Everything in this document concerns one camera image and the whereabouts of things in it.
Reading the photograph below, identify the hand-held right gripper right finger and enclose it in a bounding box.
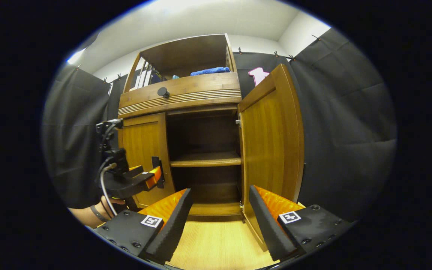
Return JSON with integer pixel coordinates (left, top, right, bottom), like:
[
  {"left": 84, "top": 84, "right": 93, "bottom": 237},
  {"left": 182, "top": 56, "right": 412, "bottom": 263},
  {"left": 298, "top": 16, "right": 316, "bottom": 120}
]
[{"left": 249, "top": 185, "right": 355, "bottom": 262}]

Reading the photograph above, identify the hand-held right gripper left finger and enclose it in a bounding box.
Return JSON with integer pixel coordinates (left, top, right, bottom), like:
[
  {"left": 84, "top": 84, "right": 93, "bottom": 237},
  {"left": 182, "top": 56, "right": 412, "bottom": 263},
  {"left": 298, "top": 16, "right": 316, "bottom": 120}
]
[{"left": 94, "top": 188, "right": 193, "bottom": 265}]

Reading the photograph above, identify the wooden cabinet door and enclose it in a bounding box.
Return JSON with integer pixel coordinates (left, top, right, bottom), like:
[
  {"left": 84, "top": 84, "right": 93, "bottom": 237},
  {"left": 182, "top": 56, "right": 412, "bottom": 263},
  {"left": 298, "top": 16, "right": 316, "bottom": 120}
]
[
  {"left": 237, "top": 64, "right": 305, "bottom": 252},
  {"left": 120, "top": 112, "right": 175, "bottom": 209}
]

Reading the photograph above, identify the wooden double-door shoe cabinet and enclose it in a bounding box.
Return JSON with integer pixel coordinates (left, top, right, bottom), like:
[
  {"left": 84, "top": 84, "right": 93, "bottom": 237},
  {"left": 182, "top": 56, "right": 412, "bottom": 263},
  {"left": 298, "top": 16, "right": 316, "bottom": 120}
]
[{"left": 117, "top": 34, "right": 245, "bottom": 222}]

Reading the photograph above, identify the wooden inner cabinet shelf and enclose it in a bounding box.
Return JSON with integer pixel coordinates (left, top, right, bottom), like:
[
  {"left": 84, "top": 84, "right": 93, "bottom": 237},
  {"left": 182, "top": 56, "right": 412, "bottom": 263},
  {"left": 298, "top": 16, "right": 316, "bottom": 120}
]
[{"left": 169, "top": 151, "right": 242, "bottom": 168}]

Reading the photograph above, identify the wooden cabinet drawer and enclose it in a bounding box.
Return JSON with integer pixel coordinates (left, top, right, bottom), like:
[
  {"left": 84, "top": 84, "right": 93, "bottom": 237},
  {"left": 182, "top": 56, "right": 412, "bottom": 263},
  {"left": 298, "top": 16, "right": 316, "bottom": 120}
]
[{"left": 118, "top": 72, "right": 243, "bottom": 119}]

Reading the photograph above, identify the black wristband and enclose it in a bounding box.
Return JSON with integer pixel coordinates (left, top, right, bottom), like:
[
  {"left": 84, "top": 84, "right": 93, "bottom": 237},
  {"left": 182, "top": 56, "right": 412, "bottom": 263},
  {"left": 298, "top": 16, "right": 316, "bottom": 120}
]
[{"left": 90, "top": 204, "right": 108, "bottom": 222}]

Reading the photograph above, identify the blue folded cloth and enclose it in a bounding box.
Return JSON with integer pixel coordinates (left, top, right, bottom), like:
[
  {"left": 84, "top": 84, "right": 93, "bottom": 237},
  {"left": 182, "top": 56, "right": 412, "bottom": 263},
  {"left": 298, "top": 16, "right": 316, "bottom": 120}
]
[{"left": 190, "top": 67, "right": 231, "bottom": 77}]

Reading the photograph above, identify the black left door handle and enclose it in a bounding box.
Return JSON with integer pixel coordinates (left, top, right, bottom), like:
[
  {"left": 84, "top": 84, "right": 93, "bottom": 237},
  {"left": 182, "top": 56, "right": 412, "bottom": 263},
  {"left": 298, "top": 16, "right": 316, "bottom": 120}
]
[{"left": 151, "top": 156, "right": 165, "bottom": 189}]

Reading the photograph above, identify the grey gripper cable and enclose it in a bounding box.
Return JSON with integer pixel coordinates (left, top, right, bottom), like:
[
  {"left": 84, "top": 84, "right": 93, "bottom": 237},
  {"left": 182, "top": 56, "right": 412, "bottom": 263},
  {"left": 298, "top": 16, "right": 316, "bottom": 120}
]
[{"left": 100, "top": 162, "right": 119, "bottom": 217}]

